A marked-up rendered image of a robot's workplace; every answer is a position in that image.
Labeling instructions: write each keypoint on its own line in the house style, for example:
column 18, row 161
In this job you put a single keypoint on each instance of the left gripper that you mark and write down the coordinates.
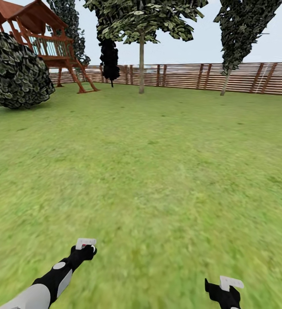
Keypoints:
column 85, row 253

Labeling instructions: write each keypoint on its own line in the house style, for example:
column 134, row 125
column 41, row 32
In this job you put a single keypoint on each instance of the bush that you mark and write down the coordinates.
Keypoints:
column 24, row 76

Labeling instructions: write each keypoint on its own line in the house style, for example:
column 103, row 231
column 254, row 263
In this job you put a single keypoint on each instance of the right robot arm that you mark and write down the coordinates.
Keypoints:
column 225, row 293

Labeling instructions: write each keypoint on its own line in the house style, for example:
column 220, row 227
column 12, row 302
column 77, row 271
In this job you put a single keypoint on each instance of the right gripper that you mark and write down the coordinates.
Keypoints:
column 216, row 294

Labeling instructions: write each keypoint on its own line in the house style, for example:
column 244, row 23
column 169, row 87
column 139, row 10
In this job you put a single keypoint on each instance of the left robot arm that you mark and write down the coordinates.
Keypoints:
column 45, row 290

